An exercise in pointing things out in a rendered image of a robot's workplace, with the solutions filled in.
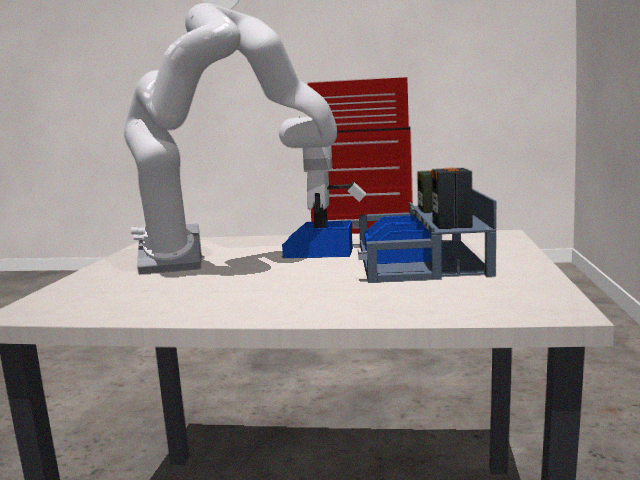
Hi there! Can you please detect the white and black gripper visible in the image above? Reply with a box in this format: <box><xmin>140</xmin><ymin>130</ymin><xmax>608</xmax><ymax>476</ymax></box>
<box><xmin>304</xmin><ymin>168</ymin><xmax>333</xmax><ymax>228</ymax></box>

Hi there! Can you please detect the blue bin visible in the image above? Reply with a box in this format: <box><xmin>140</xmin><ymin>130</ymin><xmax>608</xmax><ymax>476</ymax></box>
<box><xmin>364</xmin><ymin>215</ymin><xmax>421</xmax><ymax>249</ymax></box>
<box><xmin>366</xmin><ymin>223</ymin><xmax>430</xmax><ymax>264</ymax></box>
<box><xmin>282</xmin><ymin>221</ymin><xmax>353</xmax><ymax>258</ymax></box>

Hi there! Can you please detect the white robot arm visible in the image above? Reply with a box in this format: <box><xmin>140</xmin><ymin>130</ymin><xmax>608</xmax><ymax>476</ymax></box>
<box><xmin>124</xmin><ymin>3</ymin><xmax>337</xmax><ymax>261</ymax></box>

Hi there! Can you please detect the grey shelf rack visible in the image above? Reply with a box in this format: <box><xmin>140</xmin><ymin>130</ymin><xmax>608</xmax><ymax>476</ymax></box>
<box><xmin>352</xmin><ymin>189</ymin><xmax>496</xmax><ymax>283</ymax></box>

